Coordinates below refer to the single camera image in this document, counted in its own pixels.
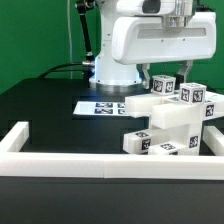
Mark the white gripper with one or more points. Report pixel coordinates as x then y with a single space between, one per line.
153 31

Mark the white tagged cube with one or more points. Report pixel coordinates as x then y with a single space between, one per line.
192 93
163 84

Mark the white chair back frame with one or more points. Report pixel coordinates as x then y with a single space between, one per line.
141 105

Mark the small white chair part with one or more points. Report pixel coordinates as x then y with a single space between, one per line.
140 141

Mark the white chair seat block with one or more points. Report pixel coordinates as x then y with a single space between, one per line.
176 135

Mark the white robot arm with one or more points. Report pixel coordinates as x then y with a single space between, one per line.
107 73

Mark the white marker base sheet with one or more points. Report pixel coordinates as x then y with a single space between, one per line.
99 108

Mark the white U-shaped fence frame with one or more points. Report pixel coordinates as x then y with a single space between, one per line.
15 162

